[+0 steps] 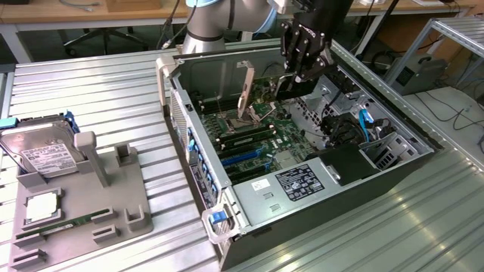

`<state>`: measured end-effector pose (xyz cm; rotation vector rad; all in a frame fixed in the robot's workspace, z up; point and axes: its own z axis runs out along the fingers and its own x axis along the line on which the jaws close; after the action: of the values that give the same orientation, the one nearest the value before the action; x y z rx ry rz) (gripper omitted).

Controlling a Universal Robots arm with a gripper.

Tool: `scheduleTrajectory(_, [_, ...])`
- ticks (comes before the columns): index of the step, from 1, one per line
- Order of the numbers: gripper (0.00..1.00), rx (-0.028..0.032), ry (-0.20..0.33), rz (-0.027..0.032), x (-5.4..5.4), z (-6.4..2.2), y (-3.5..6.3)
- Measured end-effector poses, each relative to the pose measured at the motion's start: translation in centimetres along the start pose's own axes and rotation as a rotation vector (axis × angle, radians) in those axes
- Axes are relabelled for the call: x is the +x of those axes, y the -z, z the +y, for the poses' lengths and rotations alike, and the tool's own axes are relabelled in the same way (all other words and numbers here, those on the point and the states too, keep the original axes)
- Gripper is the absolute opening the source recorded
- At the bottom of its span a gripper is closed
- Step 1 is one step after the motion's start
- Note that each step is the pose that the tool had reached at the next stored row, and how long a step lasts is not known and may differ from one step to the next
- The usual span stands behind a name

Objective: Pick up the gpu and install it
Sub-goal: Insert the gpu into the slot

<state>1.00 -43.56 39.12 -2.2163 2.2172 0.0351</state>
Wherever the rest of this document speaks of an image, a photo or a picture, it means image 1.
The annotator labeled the straight black wire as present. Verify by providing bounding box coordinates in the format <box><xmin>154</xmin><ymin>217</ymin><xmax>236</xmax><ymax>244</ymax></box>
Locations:
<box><xmin>322</xmin><ymin>84</ymin><xmax>344</xmax><ymax>114</ymax></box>

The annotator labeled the silver chipset heatsink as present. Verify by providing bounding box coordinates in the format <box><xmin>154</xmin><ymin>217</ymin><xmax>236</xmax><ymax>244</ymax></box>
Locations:
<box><xmin>274</xmin><ymin>152</ymin><xmax>300</xmax><ymax>168</ymax></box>

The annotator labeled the CPU socket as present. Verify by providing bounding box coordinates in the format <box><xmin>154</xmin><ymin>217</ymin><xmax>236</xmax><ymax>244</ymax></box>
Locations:
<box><xmin>224</xmin><ymin>112</ymin><xmax>260</xmax><ymax>134</ymax></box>

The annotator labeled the graphics card with metal bracket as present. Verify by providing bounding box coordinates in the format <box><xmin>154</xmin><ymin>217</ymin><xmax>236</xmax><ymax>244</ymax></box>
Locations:
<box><xmin>236</xmin><ymin>59</ymin><xmax>316</xmax><ymax>118</ymax></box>

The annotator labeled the grey box with handle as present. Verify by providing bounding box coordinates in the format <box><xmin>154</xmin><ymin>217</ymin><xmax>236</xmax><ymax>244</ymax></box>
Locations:
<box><xmin>384</xmin><ymin>55</ymin><xmax>452</xmax><ymax>96</ymax></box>

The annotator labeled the looped black wire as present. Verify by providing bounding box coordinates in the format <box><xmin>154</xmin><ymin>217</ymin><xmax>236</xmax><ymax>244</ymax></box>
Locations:
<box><xmin>262</xmin><ymin>63</ymin><xmax>289</xmax><ymax>78</ymax></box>

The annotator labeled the black expansion slot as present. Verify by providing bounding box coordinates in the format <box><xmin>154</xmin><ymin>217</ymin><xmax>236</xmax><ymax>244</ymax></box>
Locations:
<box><xmin>228</xmin><ymin>165</ymin><xmax>266</xmax><ymax>182</ymax></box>

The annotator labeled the thin black cable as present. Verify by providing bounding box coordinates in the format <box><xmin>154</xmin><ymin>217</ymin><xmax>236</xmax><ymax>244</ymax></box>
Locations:
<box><xmin>413</xmin><ymin>92</ymin><xmax>484</xmax><ymax>131</ymax></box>

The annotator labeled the silver CPU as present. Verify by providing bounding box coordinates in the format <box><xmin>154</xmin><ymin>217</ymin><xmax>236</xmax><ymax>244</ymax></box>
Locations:
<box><xmin>24</xmin><ymin>194</ymin><xmax>64</xmax><ymax>220</ymax></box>

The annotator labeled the green motherboard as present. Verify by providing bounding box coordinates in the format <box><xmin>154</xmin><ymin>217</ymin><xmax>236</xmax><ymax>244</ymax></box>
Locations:
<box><xmin>196</xmin><ymin>90</ymin><xmax>316</xmax><ymax>182</ymax></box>

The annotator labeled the black RAM stick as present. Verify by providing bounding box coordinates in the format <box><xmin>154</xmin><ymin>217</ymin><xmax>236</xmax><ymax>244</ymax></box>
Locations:
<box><xmin>217</xmin><ymin>129</ymin><xmax>276</xmax><ymax>148</ymax></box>

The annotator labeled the green RAM stick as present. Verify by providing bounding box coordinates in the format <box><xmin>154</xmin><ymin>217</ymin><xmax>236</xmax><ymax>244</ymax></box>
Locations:
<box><xmin>36</xmin><ymin>211</ymin><xmax>109</xmax><ymax>236</ymax></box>

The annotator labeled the black RAM slot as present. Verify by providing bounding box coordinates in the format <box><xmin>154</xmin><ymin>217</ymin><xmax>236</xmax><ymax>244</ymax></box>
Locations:
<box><xmin>201</xmin><ymin>100</ymin><xmax>242</xmax><ymax>114</ymax></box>
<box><xmin>198</xmin><ymin>95</ymin><xmax>242</xmax><ymax>109</ymax></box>

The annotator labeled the blue wire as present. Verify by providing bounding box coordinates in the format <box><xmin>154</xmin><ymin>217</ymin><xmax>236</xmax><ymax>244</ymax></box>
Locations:
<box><xmin>357</xmin><ymin>108</ymin><xmax>376</xmax><ymax>143</ymax></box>

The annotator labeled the silver power supply unit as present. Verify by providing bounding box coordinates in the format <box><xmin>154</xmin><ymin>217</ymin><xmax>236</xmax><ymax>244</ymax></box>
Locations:
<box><xmin>232</xmin><ymin>158</ymin><xmax>344</xmax><ymax>228</ymax></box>

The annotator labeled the black wire bundle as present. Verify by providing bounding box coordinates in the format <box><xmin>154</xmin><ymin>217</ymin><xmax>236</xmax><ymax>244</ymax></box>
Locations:
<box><xmin>320</xmin><ymin>113</ymin><xmax>364</xmax><ymax>148</ymax></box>

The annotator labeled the grey parts rack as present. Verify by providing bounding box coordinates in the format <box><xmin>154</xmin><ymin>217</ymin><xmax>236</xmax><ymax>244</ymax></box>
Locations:
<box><xmin>9</xmin><ymin>131</ymin><xmax>154</xmax><ymax>271</ymax></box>

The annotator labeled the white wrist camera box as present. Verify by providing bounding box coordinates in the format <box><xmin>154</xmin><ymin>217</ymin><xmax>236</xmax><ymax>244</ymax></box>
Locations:
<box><xmin>266</xmin><ymin>0</ymin><xmax>316</xmax><ymax>14</ymax></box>

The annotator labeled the grey cable with plug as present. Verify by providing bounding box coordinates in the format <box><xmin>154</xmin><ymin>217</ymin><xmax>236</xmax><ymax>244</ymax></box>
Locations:
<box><xmin>158</xmin><ymin>0</ymin><xmax>181</xmax><ymax>50</ymax></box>

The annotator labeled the wooden desk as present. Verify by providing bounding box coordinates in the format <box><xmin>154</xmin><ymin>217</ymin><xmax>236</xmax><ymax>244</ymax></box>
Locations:
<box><xmin>0</xmin><ymin>0</ymin><xmax>473</xmax><ymax>32</ymax></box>

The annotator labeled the aluminium slat frame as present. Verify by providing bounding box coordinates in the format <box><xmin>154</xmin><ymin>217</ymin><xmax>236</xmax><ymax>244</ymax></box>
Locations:
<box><xmin>381</xmin><ymin>16</ymin><xmax>484</xmax><ymax>89</ymax></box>

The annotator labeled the blue disk caddy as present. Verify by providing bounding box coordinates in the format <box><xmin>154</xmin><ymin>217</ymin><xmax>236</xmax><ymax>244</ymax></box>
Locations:
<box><xmin>0</xmin><ymin>109</ymin><xmax>82</xmax><ymax>137</ymax></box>

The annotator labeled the silver hard disk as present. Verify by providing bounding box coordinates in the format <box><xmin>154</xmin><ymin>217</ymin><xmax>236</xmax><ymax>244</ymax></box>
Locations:
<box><xmin>0</xmin><ymin>120</ymin><xmax>89</xmax><ymax>179</ymax></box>

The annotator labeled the blue expansion slot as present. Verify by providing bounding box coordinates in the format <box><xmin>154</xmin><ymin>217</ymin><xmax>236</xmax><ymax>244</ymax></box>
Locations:
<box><xmin>220</xmin><ymin>150</ymin><xmax>260</xmax><ymax>167</ymax></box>

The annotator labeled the metal socket cover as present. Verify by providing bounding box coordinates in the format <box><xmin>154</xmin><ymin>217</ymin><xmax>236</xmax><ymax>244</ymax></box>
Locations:
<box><xmin>246</xmin><ymin>102</ymin><xmax>277</xmax><ymax>118</ymax></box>

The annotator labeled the black office chair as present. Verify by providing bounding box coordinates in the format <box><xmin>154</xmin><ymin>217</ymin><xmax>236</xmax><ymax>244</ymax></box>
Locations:
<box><xmin>61</xmin><ymin>26</ymin><xmax>150</xmax><ymax>57</ymax></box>

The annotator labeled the silver disk bay cage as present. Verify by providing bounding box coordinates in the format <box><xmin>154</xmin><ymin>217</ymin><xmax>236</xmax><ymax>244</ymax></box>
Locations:
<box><xmin>289</xmin><ymin>67</ymin><xmax>362</xmax><ymax>148</ymax></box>

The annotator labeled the open black PC case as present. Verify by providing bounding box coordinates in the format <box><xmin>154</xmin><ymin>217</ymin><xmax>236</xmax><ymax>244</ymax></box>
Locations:
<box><xmin>154</xmin><ymin>39</ymin><xmax>442</xmax><ymax>271</ymax></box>

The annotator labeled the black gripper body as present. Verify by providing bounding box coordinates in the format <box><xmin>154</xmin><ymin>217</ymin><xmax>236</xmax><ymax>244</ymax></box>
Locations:
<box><xmin>293</xmin><ymin>0</ymin><xmax>354</xmax><ymax>58</ymax></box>

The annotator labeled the black fan shroud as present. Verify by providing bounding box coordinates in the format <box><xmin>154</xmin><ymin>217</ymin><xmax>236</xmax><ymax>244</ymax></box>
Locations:
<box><xmin>305</xmin><ymin>143</ymin><xmax>381</xmax><ymax>186</ymax></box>

